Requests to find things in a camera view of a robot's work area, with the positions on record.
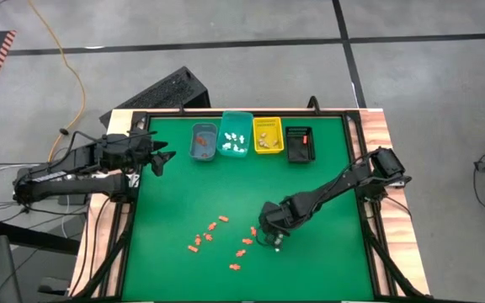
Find black cable loop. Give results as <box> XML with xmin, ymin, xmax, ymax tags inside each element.
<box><xmin>306</xmin><ymin>95</ymin><xmax>322</xmax><ymax>115</ymax></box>

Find grey-blue plastic bin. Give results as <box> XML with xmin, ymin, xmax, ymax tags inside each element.
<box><xmin>189</xmin><ymin>121</ymin><xmax>219</xmax><ymax>162</ymax></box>

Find yellow slotted plastic basket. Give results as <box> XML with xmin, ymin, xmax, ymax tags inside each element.
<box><xmin>253</xmin><ymin>116</ymin><xmax>285</xmax><ymax>155</ymax></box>

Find teal translucent plastic bin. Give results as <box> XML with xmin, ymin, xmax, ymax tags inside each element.
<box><xmin>216</xmin><ymin>110</ymin><xmax>255</xmax><ymax>159</ymax></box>

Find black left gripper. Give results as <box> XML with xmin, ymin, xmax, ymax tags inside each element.
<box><xmin>131</xmin><ymin>133</ymin><xmax>178</xmax><ymax>178</ymax></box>

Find black metal beam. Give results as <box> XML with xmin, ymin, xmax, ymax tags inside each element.
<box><xmin>0</xmin><ymin>218</ymin><xmax>82</xmax><ymax>256</ymax></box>

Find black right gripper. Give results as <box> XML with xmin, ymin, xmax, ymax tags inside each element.
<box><xmin>258</xmin><ymin>200</ymin><xmax>296</xmax><ymax>253</ymax></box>

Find black computer tower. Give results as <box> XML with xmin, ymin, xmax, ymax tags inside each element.
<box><xmin>99</xmin><ymin>66</ymin><xmax>212</xmax><ymax>124</ymax></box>

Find black slotted plastic basket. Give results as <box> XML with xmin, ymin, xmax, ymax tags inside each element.
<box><xmin>285</xmin><ymin>125</ymin><xmax>317</xmax><ymax>164</ymax></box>

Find orange extension cable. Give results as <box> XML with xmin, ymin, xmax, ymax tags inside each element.
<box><xmin>26</xmin><ymin>0</ymin><xmax>87</xmax><ymax>159</ymax></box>

